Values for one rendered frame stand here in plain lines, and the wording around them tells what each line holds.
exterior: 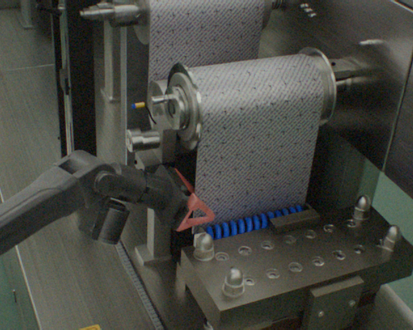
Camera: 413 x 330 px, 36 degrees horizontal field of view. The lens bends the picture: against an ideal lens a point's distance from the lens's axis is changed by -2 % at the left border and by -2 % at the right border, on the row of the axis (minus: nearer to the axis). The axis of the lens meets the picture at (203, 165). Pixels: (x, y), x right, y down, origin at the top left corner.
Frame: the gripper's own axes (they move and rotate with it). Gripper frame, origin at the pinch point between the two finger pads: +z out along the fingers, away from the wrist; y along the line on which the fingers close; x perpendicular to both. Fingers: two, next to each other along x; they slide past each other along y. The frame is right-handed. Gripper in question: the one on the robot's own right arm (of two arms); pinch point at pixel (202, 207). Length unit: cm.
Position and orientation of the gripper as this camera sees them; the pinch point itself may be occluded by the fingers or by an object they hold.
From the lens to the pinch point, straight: 114.3
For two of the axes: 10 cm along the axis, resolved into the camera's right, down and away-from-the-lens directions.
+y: 4.1, 5.2, -7.5
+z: 7.5, 2.7, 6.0
